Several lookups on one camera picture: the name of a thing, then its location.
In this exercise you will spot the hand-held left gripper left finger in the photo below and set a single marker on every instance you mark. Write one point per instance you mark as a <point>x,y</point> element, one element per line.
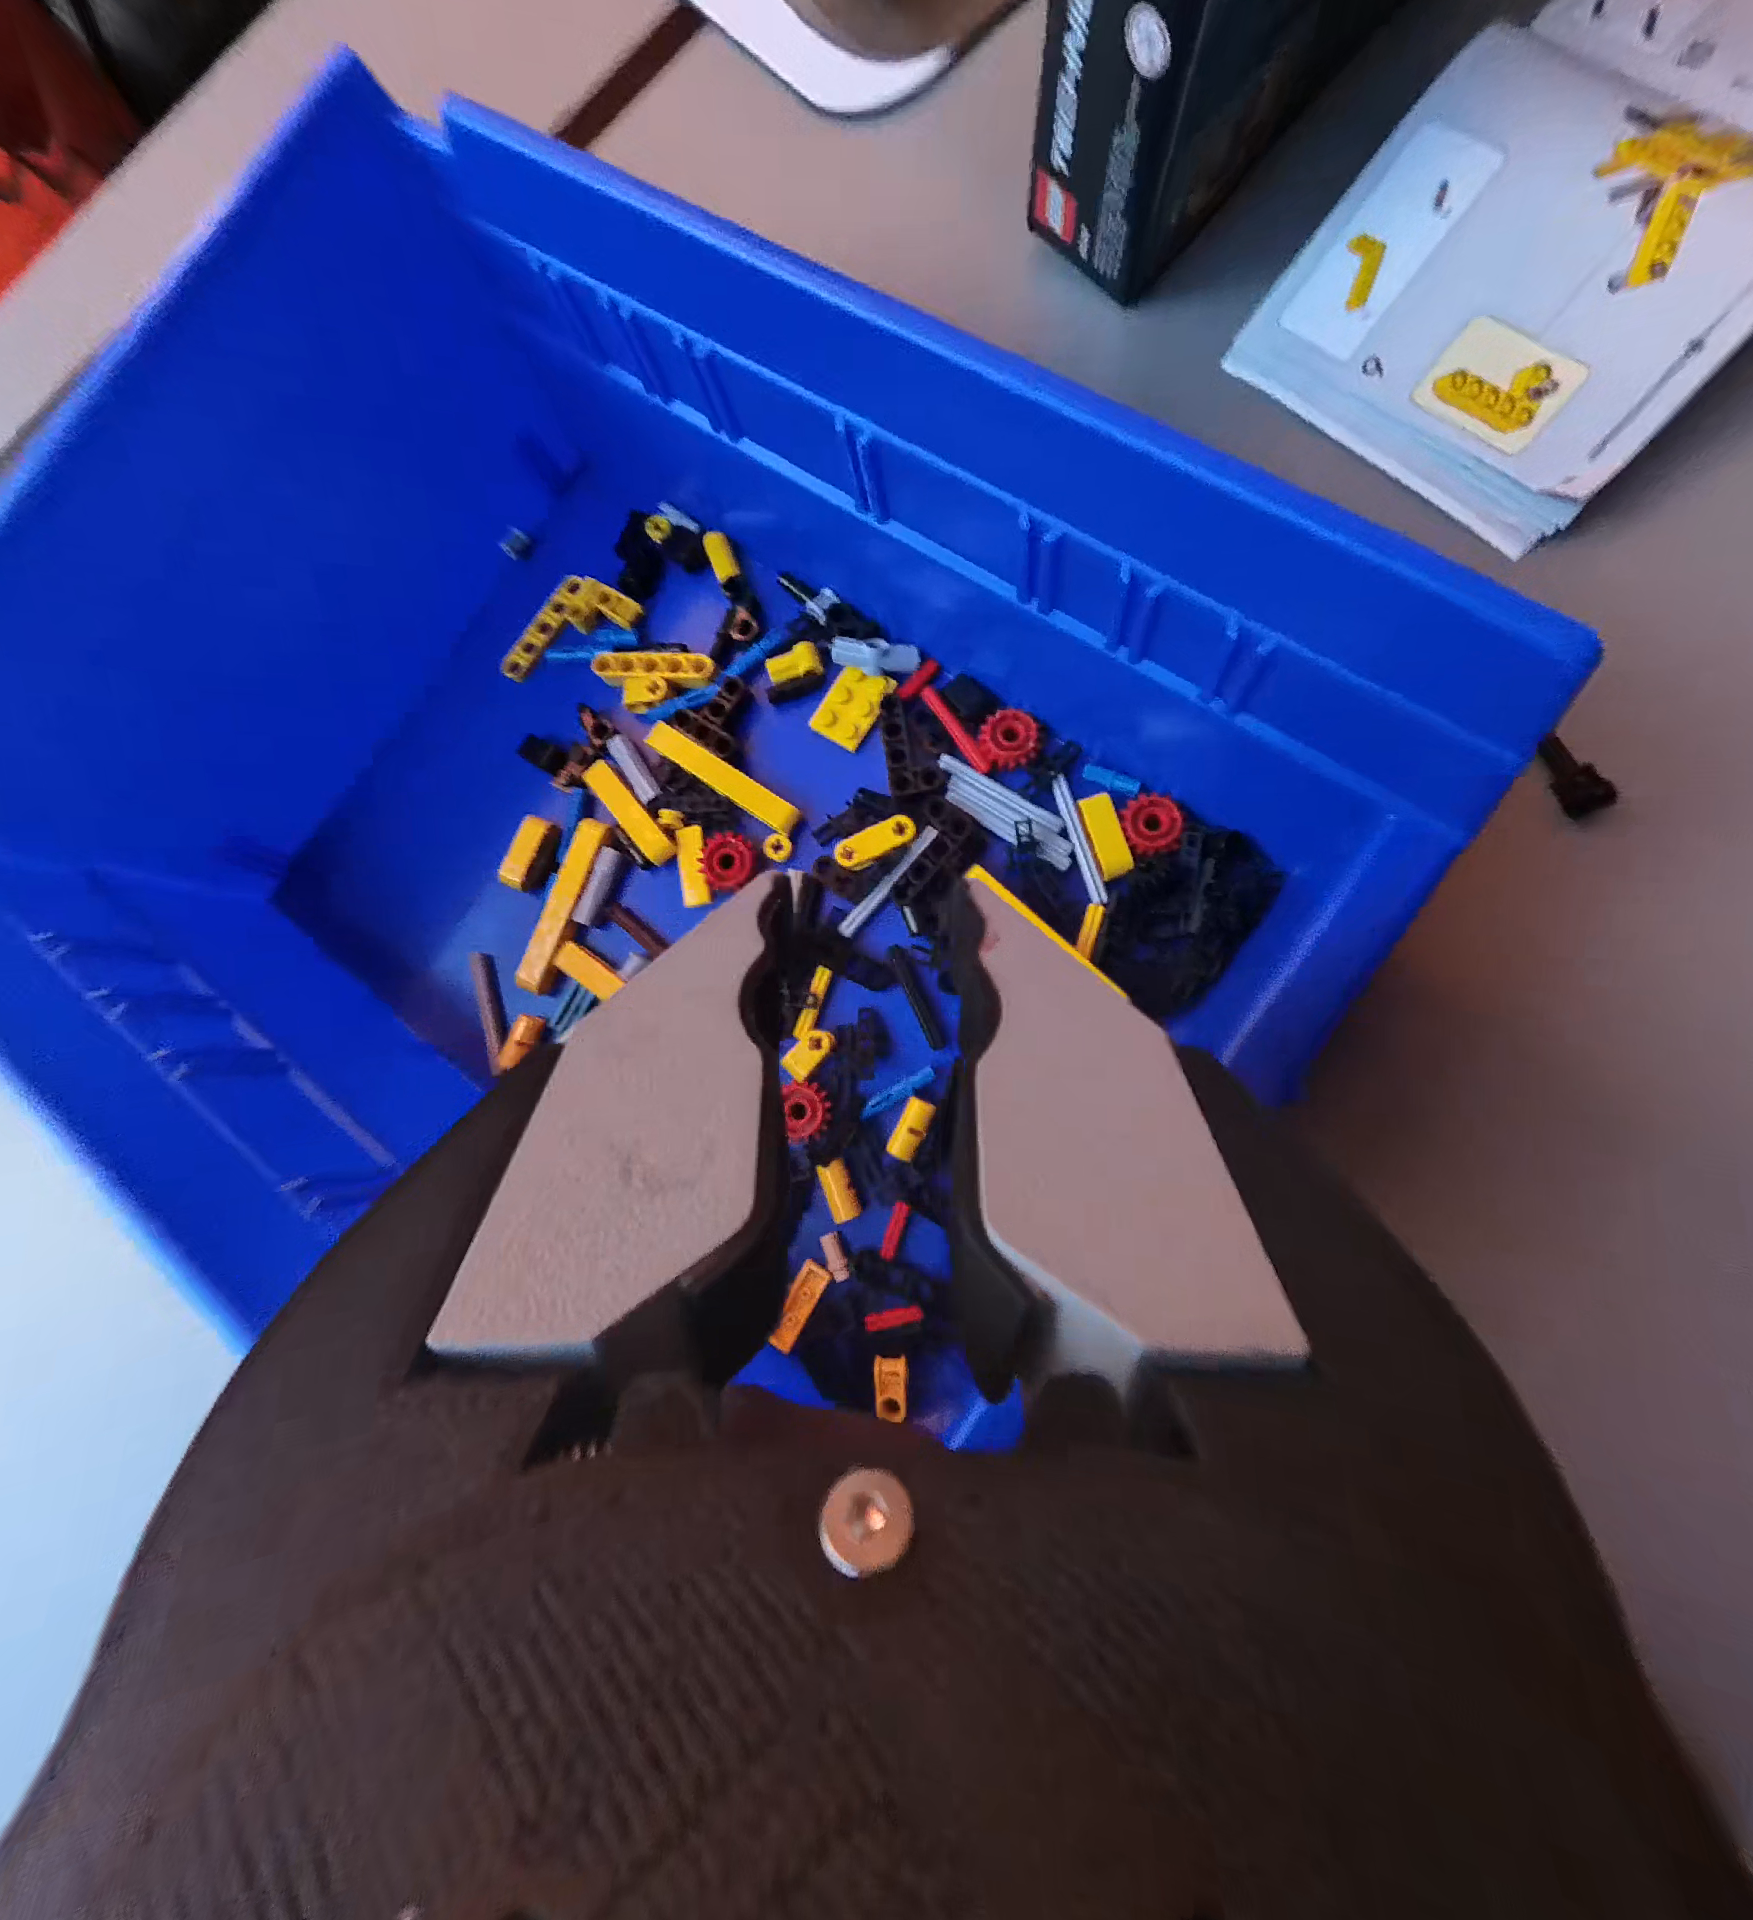
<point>621,1184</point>

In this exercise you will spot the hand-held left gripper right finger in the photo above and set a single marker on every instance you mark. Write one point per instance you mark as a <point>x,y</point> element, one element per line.
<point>1117,1184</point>

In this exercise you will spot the pile of lego pieces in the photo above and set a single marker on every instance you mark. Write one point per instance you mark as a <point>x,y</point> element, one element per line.
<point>696,765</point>

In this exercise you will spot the blue plastic bin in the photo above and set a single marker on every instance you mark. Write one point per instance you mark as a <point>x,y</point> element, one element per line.
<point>290,525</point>

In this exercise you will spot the lego instruction booklet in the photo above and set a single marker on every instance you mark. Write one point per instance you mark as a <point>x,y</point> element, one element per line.
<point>1431,181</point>

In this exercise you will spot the black lego pin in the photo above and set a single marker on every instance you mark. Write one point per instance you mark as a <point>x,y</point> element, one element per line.
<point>1578,781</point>

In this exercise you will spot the black lego box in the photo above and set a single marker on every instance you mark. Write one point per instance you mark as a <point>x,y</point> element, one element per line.
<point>1190,150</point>

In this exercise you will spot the silver stand base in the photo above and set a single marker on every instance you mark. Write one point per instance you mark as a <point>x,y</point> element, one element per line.
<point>816,74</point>

